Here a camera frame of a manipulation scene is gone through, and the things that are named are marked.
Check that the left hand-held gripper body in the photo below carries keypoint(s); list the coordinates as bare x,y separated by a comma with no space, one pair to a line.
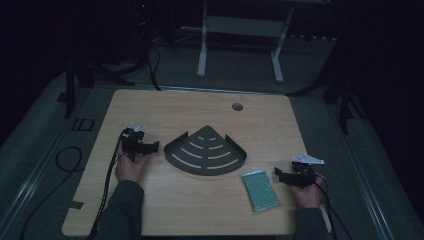
132,142

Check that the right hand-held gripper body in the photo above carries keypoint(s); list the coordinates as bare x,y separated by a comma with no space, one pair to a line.
304,173

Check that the green sponge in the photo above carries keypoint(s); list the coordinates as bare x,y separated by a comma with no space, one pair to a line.
260,190

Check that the black corner shelf tray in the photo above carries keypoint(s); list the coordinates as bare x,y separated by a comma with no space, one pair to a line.
205,151

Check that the person's right hand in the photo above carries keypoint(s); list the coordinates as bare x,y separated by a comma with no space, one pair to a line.
308,196

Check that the person's left hand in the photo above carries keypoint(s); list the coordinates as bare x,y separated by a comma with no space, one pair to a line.
128,168

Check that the black metal stand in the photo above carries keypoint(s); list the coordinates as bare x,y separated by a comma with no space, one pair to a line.
343,90
80,76

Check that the white metal table frame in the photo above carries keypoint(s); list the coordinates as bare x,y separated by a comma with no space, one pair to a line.
243,31

